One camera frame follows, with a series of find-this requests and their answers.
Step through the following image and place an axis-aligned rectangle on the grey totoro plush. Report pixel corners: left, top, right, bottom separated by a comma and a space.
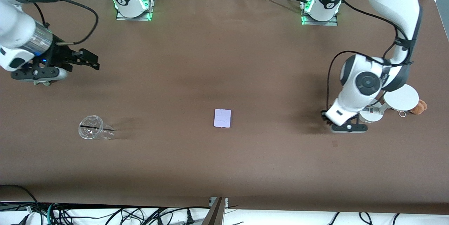
33, 79, 59, 87

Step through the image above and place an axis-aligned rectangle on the clear plastic cup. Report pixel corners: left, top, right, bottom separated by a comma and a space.
78, 115, 115, 140

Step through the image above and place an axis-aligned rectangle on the white round stand lamp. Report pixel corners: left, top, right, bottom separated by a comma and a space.
358, 84, 420, 123

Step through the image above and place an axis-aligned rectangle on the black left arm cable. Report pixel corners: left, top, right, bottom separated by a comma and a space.
326, 0, 411, 111

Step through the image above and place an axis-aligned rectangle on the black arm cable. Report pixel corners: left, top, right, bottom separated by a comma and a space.
33, 0, 100, 46
326, 0, 411, 111

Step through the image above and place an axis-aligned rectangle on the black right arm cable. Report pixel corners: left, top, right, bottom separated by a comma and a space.
33, 0, 100, 46

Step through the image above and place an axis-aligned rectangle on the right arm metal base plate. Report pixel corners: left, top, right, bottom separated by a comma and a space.
116, 0, 155, 21

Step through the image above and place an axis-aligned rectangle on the brown bear plush keychain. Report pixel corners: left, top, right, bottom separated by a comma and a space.
398, 99, 428, 117

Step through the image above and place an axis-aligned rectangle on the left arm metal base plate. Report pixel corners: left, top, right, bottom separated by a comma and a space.
300, 0, 339, 26

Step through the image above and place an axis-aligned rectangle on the black looped floor cable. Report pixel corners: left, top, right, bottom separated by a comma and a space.
0, 184, 40, 216

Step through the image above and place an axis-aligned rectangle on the green floor cable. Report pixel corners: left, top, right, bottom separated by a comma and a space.
46, 203, 56, 225

